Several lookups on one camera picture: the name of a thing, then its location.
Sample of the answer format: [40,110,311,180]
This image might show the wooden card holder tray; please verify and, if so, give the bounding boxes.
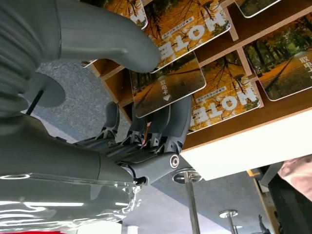
[88,0,312,153]

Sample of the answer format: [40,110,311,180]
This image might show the chrome stanchion post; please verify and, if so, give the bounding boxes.
[172,168,202,234]
[218,210,239,234]

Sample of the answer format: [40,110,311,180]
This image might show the person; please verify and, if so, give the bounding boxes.
[277,154,312,202]

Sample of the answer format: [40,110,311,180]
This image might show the autumn hotel key card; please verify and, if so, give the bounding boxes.
[143,0,231,74]
[188,51,261,135]
[81,0,148,68]

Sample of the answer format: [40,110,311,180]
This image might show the ribbed grey right arm sleeve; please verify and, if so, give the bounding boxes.
[0,0,61,118]

